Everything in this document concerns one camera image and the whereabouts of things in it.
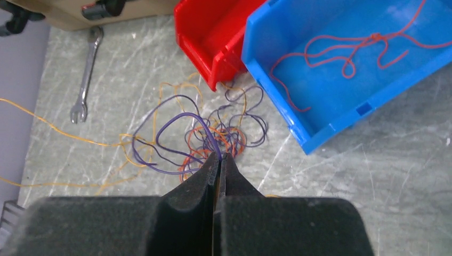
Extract yellow wire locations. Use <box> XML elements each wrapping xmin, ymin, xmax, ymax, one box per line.
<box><xmin>0</xmin><ymin>72</ymin><xmax>248</xmax><ymax>195</ymax></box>

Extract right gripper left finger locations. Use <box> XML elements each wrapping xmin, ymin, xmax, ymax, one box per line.
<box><xmin>1</xmin><ymin>153</ymin><xmax>221</xmax><ymax>255</ymax></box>

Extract blue plastic bin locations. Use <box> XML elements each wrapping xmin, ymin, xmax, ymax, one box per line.
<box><xmin>242</xmin><ymin>1</ymin><xmax>451</xmax><ymax>154</ymax></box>

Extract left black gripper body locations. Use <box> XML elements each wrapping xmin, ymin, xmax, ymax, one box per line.
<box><xmin>1</xmin><ymin>3</ymin><xmax>45</xmax><ymax>37</ymax></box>

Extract red plastic bin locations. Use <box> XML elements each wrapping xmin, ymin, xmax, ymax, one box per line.
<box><xmin>174</xmin><ymin>0</ymin><xmax>264</xmax><ymax>92</ymax></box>

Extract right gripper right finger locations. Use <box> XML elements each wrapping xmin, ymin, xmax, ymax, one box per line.
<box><xmin>213</xmin><ymin>153</ymin><xmax>374</xmax><ymax>255</ymax></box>

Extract silver wrench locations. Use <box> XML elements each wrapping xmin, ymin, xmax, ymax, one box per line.
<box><xmin>70</xmin><ymin>27</ymin><xmax>103</xmax><ymax>124</ymax></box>

